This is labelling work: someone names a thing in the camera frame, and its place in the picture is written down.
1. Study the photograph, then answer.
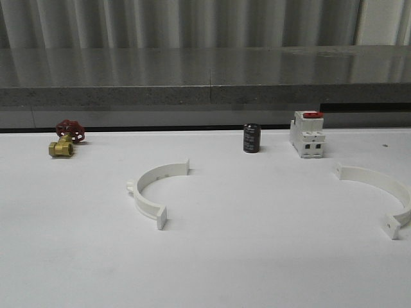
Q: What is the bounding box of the white half pipe clamp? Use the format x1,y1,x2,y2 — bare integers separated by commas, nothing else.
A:
335,164,410,240
126,159,189,230

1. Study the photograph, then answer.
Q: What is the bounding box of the black cylindrical capacitor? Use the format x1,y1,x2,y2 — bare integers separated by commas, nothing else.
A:
243,123,261,153

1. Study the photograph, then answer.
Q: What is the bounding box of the brass valve red handwheel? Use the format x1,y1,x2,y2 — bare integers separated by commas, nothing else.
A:
48,119,85,157

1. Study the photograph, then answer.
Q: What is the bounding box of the grey stone counter ledge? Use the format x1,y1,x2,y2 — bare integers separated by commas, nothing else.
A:
1,46,410,112

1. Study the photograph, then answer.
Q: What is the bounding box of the white circuit breaker red switch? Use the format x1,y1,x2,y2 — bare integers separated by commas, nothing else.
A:
290,111,325,158

